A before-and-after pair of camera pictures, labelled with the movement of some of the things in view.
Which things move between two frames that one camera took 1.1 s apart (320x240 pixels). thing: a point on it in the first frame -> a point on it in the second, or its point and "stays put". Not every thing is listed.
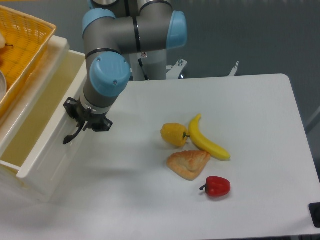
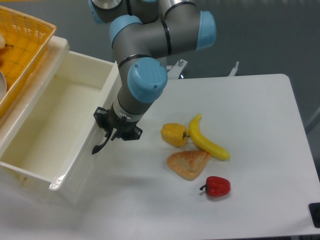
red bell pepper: (217, 186) stays put
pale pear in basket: (2, 43) stays put
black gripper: (76, 111) -> (127, 128)
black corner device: (314, 212) stays put
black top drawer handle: (68, 138) -> (98, 147)
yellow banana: (202, 142) stays put
